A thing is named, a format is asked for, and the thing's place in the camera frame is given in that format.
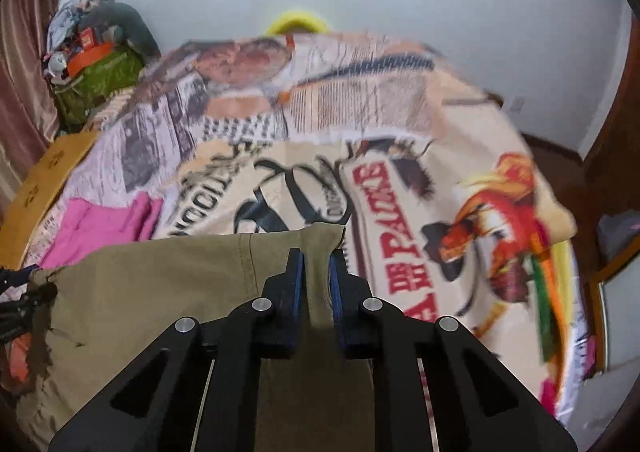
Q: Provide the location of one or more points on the brown cardboard box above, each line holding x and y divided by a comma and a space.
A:
40, 182

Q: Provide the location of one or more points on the khaki pants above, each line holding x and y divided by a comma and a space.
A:
150, 292

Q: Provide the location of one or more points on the brown wooden door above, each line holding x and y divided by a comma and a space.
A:
617, 147

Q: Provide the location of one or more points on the grey cloth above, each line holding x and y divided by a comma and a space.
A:
617, 234

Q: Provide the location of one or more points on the white wall socket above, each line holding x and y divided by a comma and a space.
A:
515, 105

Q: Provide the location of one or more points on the grey plush pillow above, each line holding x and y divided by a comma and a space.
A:
132, 24

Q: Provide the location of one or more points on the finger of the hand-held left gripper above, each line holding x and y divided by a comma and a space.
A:
20, 307

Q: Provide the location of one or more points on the pile of assorted clutter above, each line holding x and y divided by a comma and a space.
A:
62, 27

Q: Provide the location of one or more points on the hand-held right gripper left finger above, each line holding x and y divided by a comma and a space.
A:
296, 297

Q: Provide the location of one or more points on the pink cloth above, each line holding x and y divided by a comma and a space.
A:
95, 227

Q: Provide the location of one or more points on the pink striped curtain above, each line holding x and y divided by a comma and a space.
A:
25, 57

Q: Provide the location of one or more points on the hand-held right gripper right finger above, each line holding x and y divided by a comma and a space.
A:
334, 302

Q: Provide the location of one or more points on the small orange box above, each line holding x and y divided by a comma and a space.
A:
92, 38

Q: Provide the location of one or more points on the printed blanket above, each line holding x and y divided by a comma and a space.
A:
400, 132

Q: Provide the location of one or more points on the green patterned bag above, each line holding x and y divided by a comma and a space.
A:
95, 82

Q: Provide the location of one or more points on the yellow foam tube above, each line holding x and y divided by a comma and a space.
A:
297, 18

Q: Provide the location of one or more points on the wooden framed mirror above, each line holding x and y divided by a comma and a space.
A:
620, 317

